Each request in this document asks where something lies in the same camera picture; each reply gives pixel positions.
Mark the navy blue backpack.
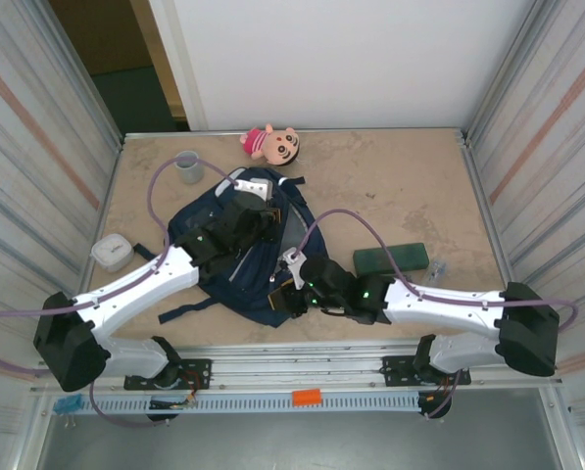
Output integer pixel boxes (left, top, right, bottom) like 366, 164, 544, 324
157, 165, 333, 330

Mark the green pencil case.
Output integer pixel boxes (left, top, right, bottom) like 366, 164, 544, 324
352, 241, 430, 276

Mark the grey cup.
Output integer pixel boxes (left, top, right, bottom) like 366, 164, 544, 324
173, 150, 206, 186

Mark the pink plush doll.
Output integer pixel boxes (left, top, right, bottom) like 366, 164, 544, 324
238, 122, 302, 169

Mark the clear plastic item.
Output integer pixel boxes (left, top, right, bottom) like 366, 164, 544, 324
425, 258, 451, 283

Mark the white square container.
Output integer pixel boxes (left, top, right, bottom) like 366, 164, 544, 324
90, 233, 136, 273

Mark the blue clip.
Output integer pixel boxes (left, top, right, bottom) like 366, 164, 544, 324
52, 395, 84, 418

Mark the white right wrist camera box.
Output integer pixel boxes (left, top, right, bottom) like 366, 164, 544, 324
278, 248, 307, 291

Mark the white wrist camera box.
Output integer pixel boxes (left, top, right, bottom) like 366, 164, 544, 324
278, 248, 307, 291
232, 176, 274, 203

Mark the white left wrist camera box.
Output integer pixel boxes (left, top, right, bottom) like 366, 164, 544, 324
232, 176, 274, 203

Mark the aluminium mounting rail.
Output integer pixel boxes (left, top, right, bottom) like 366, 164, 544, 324
29, 342, 565, 393

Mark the white slotted cable tray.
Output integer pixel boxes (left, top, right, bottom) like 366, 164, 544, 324
83, 394, 433, 415

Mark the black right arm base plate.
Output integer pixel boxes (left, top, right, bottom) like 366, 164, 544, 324
380, 355, 472, 388

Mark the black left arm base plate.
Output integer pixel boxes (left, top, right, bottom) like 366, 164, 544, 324
123, 358, 213, 392

